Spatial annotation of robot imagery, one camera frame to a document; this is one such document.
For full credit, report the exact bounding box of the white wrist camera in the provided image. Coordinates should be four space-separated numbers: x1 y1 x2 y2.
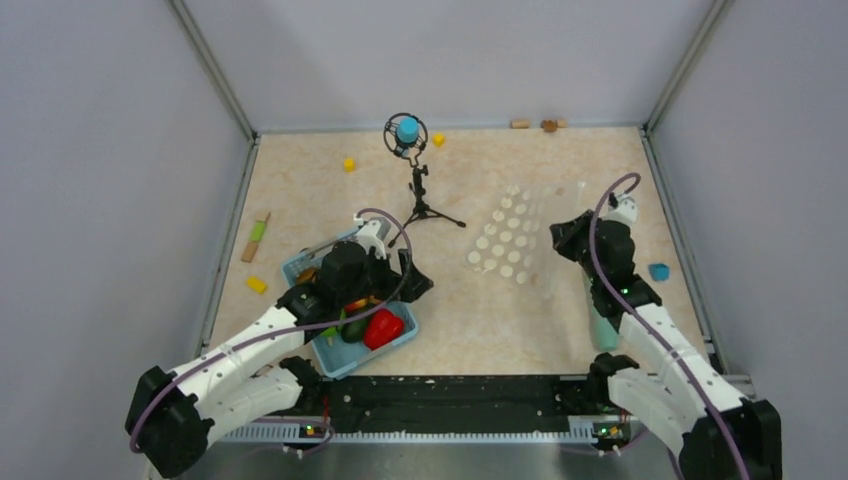
355 217 391 260
602 193 638 227

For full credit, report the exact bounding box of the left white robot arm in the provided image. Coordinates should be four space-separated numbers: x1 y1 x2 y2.
124 241 434 478

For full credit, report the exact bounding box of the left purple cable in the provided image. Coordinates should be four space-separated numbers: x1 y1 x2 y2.
128 207 415 455

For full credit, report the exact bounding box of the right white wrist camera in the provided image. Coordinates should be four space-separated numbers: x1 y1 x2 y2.
602 193 638 227

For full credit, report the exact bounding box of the purple cable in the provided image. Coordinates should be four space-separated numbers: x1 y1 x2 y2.
128 207 415 455
588 172 753 480

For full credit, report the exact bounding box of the red toy bell pepper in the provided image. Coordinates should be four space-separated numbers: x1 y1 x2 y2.
363 309 405 350

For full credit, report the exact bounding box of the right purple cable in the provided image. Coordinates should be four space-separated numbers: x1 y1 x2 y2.
588 172 753 480

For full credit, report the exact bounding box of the blue toy block right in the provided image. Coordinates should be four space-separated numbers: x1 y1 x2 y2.
648 263 671 282

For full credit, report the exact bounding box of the blue perforated plastic basket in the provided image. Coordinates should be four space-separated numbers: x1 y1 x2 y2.
281 228 419 379

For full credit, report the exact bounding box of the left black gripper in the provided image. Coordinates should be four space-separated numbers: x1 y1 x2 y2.
339 245 433 306

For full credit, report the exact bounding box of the wooden cork piece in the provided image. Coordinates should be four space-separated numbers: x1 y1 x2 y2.
510 119 532 129

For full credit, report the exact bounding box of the teal plastic bottle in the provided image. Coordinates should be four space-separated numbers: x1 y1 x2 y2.
582 273 619 352

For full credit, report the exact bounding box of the clear polka dot zip bag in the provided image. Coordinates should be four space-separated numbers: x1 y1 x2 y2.
463 180 586 300

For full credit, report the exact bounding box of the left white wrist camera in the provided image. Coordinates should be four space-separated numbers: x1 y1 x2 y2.
355 217 391 260

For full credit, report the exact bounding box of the yellow cube left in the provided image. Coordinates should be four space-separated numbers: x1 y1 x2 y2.
343 157 356 173

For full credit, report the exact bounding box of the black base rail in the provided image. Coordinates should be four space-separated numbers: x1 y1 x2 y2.
258 374 637 439

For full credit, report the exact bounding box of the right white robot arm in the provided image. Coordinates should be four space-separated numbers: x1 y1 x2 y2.
549 211 783 479

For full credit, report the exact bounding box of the dark green toy avocado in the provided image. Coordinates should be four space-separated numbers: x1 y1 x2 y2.
340 318 370 344

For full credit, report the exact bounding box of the green and wood toy block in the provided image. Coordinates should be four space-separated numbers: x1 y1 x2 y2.
240 210 271 263

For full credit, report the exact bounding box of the yellow block front left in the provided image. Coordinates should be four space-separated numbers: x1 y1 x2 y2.
246 276 268 295

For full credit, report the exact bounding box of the blue microphone on tripod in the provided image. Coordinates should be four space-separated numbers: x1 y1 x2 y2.
382 111 467 249

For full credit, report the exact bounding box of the brown wooden piece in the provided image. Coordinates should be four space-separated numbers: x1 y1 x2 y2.
540 119 559 133

